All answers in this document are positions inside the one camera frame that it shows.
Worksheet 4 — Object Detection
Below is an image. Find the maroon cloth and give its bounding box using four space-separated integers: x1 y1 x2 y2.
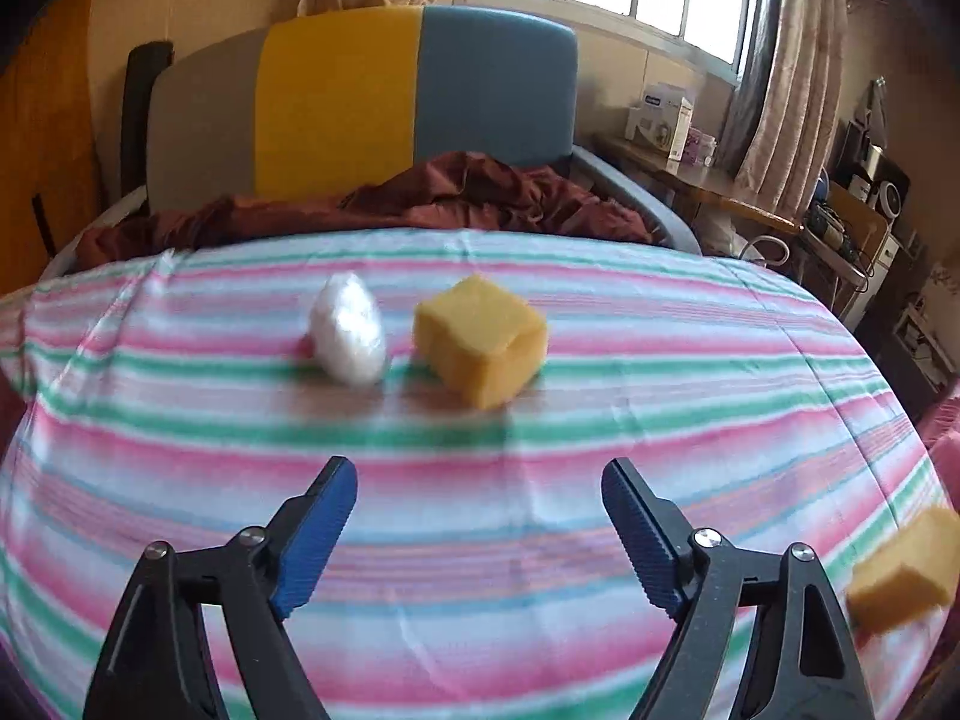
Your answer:
75 151 661 271

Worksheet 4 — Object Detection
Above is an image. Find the grey yellow blue headboard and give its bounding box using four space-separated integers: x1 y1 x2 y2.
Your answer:
146 5 580 215

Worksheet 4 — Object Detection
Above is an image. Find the brown cardboard box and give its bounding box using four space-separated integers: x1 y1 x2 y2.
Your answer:
825 180 890 242

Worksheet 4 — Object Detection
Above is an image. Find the white cable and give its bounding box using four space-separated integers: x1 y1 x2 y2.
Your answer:
739 235 790 265

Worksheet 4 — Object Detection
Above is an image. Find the wooden side table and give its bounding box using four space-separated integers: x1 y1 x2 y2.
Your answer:
596 133 803 237

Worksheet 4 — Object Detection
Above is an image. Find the yellow cake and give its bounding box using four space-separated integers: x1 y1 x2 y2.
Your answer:
847 506 960 635

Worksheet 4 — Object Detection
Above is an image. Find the white cardboard box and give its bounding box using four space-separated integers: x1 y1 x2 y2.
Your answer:
625 82 695 162

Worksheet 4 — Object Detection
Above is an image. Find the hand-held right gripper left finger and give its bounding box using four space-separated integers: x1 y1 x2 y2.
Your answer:
82 456 359 720

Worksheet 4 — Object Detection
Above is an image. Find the black rolled mat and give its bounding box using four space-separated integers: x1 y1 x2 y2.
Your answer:
120 41 175 196

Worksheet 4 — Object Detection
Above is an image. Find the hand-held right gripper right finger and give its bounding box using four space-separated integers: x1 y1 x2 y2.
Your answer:
601 457 875 720

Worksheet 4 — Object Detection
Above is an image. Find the yellow cake cube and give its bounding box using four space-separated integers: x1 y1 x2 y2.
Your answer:
414 275 548 412

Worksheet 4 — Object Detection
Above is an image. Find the grey bed rail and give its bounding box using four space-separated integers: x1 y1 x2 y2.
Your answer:
570 146 702 256

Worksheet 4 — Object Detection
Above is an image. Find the white candy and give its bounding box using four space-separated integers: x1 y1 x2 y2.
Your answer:
309 272 389 389

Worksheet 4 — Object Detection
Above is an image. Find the wooden wardrobe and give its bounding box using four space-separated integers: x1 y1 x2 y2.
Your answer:
0 0 102 293

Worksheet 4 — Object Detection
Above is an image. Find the pink cloth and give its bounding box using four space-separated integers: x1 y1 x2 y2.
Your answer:
921 388 960 470

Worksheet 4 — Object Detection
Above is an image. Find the striped pink green bedsheet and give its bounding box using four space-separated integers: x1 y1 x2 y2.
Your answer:
0 229 950 720

